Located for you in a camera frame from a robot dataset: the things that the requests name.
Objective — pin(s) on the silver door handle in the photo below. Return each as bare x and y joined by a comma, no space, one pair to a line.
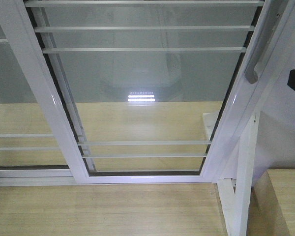
267,23

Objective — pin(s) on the white framed sliding glass door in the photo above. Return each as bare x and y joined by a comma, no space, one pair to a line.
123,84

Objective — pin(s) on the light wooden box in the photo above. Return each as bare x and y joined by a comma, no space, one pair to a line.
275,193

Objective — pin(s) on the white framed fixed glass panel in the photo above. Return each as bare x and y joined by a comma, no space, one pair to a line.
26,140

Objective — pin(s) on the white rear support bracket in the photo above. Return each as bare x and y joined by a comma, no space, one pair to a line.
209,120

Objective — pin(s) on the white triangular support bracket right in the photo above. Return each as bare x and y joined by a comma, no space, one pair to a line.
235,200

